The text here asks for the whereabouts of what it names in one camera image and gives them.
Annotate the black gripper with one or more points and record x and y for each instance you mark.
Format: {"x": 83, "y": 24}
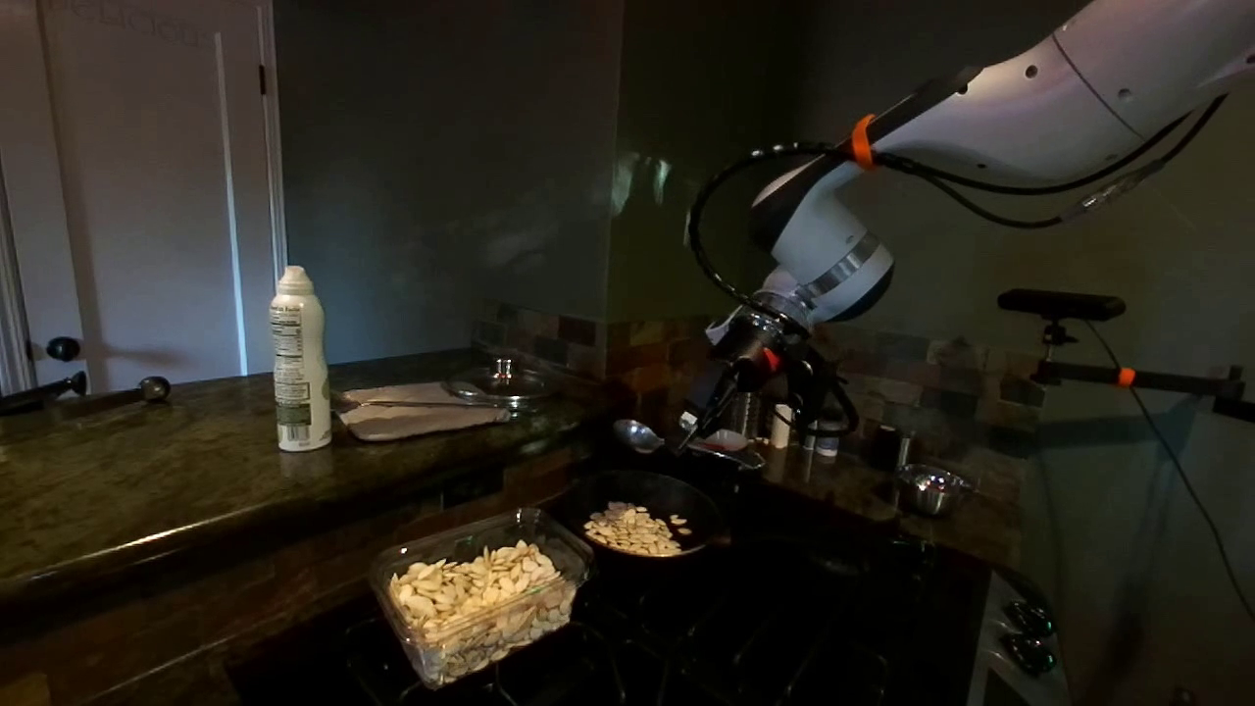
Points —
{"x": 749, "y": 352}

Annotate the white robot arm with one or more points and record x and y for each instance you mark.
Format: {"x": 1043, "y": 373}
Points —
{"x": 1087, "y": 111}

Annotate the small white bottle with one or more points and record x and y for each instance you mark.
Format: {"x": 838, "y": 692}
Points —
{"x": 783, "y": 427}

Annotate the black frying pan with popcorn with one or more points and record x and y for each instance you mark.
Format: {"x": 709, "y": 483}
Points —
{"x": 641, "y": 517}

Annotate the silver metal cup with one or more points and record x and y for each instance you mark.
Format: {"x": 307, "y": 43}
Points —
{"x": 936, "y": 488}

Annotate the black gas stove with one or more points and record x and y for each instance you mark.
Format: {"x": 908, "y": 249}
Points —
{"x": 792, "y": 609}

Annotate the folded grey cloth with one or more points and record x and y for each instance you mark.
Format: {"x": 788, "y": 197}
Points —
{"x": 409, "y": 409}

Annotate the clear container of popcorn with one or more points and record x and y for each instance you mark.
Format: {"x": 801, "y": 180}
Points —
{"x": 466, "y": 597}

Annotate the white spray bottle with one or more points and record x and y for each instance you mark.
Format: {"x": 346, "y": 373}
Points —
{"x": 300, "y": 364}

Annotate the black camera on stand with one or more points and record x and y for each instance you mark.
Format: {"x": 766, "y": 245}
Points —
{"x": 1055, "y": 308}

